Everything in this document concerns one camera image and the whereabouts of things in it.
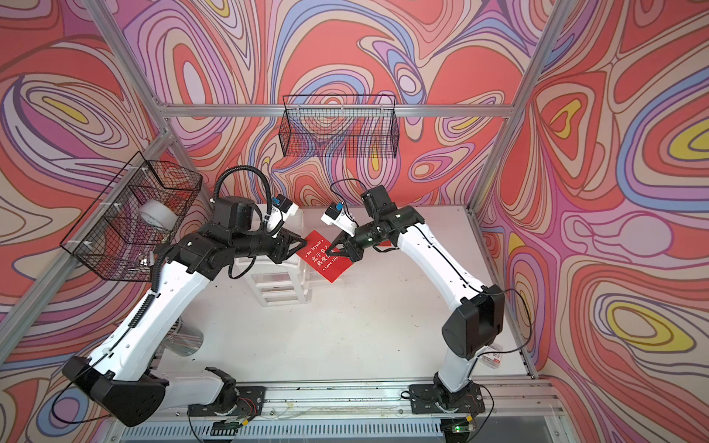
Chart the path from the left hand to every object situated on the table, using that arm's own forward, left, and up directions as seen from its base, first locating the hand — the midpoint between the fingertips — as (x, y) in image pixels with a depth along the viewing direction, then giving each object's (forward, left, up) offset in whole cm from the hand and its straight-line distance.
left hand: (305, 240), depth 68 cm
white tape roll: (+9, +42, 0) cm, 43 cm away
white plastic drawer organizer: (-2, +9, -18) cm, 20 cm away
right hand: (-1, -7, -6) cm, 9 cm away
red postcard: (-1, -2, -4) cm, 4 cm away
